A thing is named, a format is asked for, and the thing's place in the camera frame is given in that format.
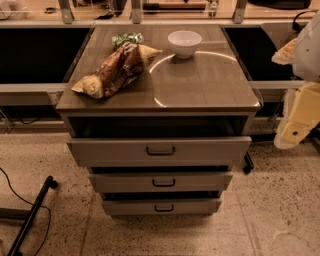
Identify grey drawer cabinet wooden top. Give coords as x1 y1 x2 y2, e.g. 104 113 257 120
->
57 25 260 202

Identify grey drawer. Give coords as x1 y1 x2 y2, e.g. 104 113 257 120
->
89 172 232 193
102 199 221 215
67 136 251 167

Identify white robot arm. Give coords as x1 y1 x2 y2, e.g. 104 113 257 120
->
271 12 320 149

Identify black headphones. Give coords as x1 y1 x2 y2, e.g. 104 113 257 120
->
292 9 317 33

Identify black caster wheel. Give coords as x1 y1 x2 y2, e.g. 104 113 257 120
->
243 153 254 174

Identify brown yellow chip bag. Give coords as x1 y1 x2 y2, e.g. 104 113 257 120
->
72 42 161 99

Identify black stand leg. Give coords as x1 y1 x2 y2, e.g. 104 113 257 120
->
0 176 58 256

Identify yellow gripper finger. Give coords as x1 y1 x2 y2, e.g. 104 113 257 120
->
274 82 320 149
271 38 296 65

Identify green snack packet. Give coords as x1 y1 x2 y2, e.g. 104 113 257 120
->
112 32 144 50

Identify white bowl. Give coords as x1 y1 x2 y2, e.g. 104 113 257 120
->
168 30 202 59

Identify black floor cable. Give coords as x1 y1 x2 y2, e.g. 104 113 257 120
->
0 167 52 256

